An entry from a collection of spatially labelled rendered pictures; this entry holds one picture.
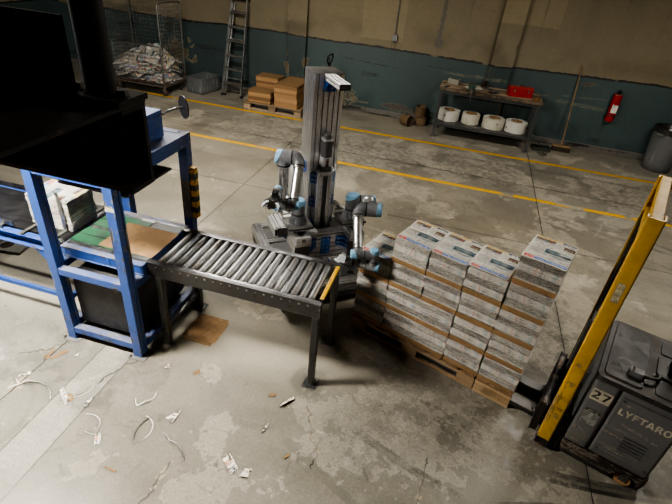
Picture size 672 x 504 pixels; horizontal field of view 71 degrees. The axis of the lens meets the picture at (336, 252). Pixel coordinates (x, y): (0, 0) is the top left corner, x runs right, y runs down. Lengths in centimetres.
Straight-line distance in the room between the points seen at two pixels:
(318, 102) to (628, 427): 310
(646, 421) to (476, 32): 766
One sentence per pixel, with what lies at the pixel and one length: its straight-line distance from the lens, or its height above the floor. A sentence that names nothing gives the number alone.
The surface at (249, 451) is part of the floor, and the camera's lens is 344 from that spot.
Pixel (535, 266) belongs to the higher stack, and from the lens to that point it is 329.
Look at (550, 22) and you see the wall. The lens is 987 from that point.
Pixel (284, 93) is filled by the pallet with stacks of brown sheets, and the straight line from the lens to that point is 960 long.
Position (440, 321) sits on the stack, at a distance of 377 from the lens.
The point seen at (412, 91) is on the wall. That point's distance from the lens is 1007.
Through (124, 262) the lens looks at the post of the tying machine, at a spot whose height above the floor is 92.
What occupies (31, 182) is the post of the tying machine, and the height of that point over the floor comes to 139.
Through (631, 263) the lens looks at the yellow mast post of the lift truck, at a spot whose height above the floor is 158.
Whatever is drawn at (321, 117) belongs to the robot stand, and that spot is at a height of 169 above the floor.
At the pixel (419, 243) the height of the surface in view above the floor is 106.
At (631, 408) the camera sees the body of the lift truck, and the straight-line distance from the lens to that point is 353.
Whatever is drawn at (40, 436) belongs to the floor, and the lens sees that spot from 383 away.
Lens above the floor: 284
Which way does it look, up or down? 33 degrees down
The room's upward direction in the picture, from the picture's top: 6 degrees clockwise
